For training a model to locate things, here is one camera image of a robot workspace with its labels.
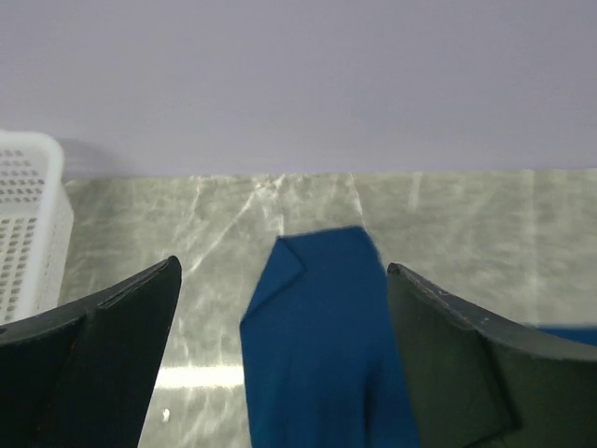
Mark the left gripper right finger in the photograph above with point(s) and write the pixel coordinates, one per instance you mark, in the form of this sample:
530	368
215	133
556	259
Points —
477	379

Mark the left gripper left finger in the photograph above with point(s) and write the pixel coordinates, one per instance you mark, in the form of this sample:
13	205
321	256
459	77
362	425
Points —
83	374

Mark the blue printed t-shirt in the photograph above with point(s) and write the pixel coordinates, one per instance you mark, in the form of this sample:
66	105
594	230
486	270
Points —
320	358

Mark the white perforated plastic basket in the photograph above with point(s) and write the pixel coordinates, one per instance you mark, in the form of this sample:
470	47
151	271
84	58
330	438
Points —
36	223

